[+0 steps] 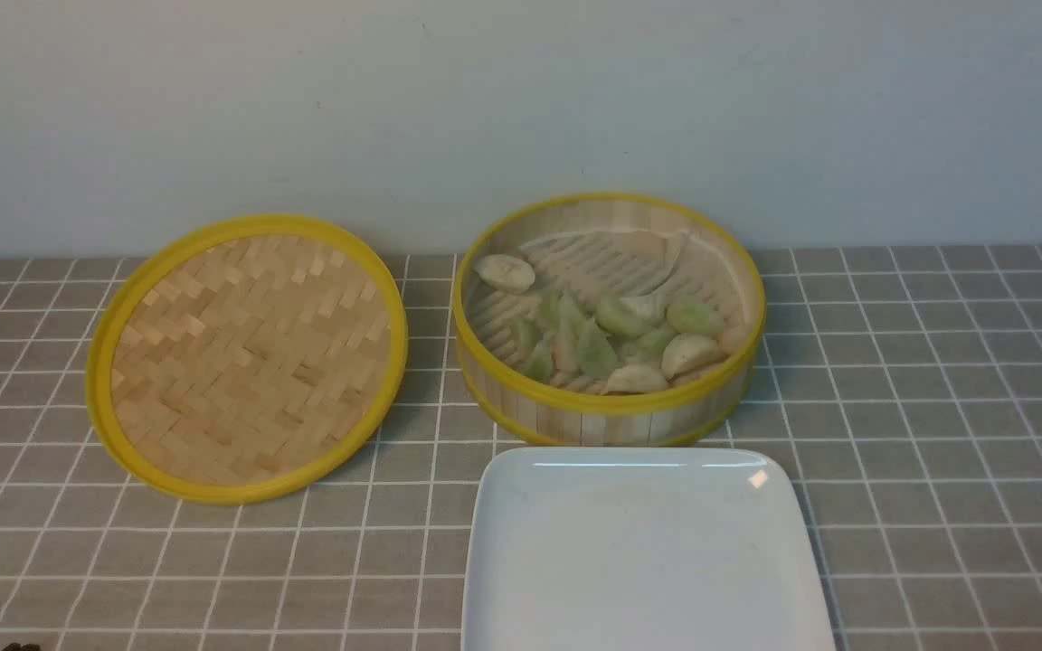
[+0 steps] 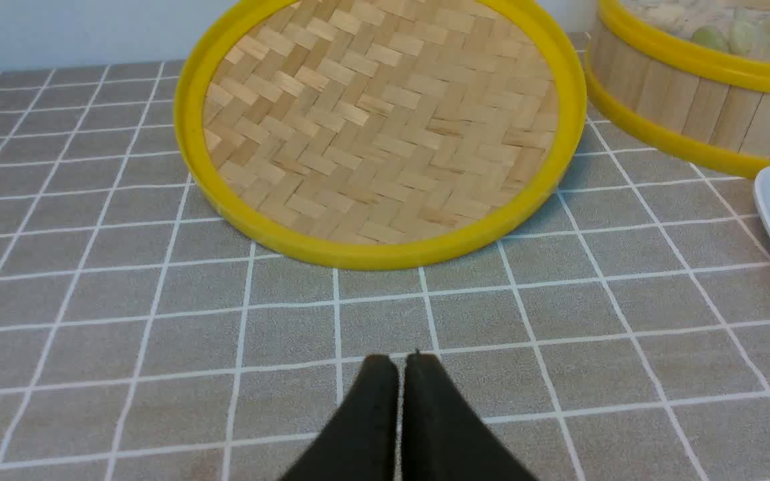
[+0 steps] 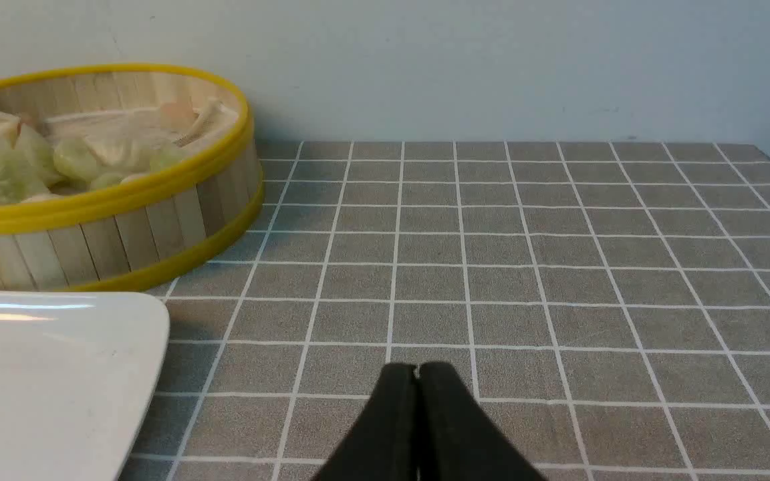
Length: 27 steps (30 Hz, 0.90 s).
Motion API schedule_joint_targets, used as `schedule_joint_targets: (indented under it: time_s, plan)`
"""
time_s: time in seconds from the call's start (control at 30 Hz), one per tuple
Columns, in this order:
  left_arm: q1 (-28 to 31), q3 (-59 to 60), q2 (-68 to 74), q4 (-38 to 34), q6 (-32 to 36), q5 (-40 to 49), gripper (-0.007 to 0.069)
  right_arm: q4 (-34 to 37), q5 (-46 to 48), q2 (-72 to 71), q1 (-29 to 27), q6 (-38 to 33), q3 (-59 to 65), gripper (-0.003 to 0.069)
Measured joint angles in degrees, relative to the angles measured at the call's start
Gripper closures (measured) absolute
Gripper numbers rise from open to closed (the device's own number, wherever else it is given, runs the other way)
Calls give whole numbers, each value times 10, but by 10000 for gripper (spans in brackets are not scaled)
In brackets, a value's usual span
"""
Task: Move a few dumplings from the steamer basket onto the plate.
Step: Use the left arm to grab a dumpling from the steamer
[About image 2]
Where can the yellow rimmed bamboo steamer basket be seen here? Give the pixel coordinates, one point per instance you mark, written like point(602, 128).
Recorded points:
point(700, 105)

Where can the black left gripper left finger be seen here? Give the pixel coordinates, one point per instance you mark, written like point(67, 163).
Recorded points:
point(359, 441)

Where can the grey checked tablecloth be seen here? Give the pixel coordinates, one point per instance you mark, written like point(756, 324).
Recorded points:
point(623, 332)

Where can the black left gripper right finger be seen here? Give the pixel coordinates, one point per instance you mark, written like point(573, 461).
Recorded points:
point(442, 436)

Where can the yellow rimmed bamboo steamer lid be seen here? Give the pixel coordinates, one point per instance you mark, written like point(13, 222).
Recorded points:
point(380, 135)

